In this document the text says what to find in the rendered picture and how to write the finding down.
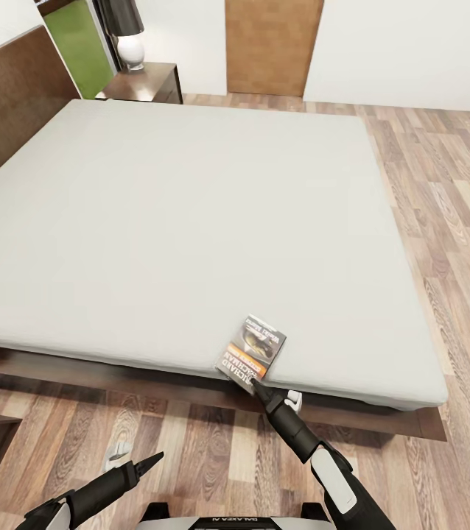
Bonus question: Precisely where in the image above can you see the hardback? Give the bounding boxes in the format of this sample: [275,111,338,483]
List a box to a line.
[215,314,287,396]

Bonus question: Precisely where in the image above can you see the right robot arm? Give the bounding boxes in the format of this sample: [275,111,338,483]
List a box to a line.
[251,378,396,530]

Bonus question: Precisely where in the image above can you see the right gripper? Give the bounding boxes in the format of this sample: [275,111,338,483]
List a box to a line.
[251,378,306,447]

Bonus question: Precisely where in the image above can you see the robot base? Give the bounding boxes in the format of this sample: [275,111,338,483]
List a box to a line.
[133,502,337,530]

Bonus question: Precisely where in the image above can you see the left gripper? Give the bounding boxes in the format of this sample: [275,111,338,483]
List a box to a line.
[90,451,164,515]

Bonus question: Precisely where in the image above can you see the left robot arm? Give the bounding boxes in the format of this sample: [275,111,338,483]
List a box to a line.
[14,442,164,530]

